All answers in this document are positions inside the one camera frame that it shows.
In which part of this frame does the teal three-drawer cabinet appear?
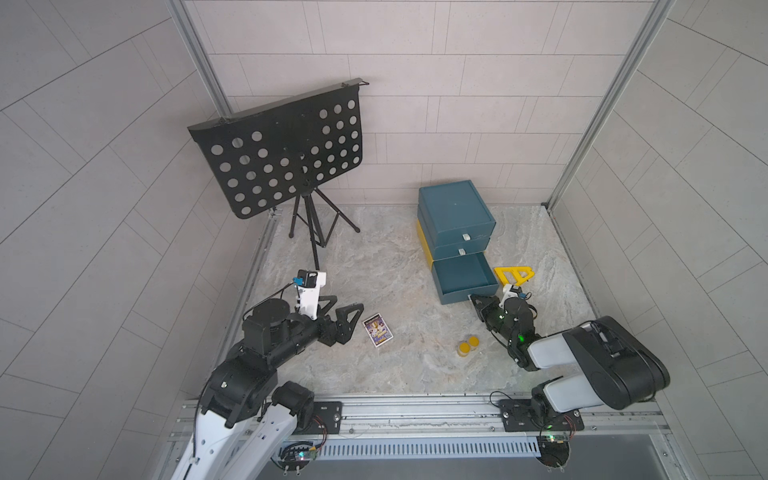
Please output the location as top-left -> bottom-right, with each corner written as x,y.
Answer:
417,180 -> 499,305

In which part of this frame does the yellow triangular holder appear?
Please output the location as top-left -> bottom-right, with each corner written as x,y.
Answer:
493,266 -> 535,287

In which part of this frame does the circuit board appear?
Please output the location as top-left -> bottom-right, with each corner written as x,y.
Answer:
275,441 -> 319,475
536,435 -> 571,470

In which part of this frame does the left circuit board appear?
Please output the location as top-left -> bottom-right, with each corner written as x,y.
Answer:
275,441 -> 319,475

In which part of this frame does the right circuit board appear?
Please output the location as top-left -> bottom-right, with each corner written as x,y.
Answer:
536,435 -> 571,470

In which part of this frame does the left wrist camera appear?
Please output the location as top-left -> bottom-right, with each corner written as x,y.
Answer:
293,270 -> 327,320

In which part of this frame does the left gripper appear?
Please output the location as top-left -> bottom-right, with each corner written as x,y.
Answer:
266,293 -> 364,367

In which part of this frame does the aluminium mounting rail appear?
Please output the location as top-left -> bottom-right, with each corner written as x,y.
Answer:
167,392 -> 667,444

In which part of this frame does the orange paint can left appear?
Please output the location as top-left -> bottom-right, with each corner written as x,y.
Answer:
457,342 -> 471,357

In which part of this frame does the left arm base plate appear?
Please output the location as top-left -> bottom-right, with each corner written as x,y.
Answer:
294,401 -> 343,436

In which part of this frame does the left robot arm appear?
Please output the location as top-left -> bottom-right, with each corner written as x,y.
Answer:
173,295 -> 364,479

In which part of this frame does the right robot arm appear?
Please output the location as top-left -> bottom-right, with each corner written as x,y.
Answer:
469,294 -> 671,420

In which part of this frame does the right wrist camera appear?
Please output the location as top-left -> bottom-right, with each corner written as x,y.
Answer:
500,284 -> 532,306

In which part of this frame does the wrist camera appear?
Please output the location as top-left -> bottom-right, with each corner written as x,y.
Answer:
293,270 -> 327,320
500,284 -> 532,306

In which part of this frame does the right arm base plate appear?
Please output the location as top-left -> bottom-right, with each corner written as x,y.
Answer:
495,398 -> 585,434

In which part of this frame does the black perforated music stand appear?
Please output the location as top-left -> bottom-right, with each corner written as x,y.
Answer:
188,78 -> 366,251

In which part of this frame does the playing card box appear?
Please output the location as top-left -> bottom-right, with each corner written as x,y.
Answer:
363,313 -> 394,348

